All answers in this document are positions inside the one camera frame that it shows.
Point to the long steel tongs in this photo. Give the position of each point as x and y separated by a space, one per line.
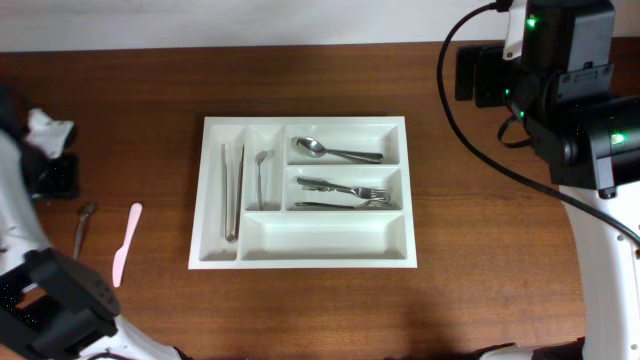
233 183

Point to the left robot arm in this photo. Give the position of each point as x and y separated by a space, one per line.
52 305

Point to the dark handled steel fork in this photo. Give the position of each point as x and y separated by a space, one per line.
316 182

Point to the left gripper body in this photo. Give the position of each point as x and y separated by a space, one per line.
59 178

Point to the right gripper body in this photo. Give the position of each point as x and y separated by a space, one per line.
498 81

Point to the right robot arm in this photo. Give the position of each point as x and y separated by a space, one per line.
553 73

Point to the pink plastic knife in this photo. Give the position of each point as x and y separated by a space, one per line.
120 257

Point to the small steel tongs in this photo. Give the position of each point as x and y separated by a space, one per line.
260 158

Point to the white plastic cutlery tray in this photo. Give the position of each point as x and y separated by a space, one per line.
285 236

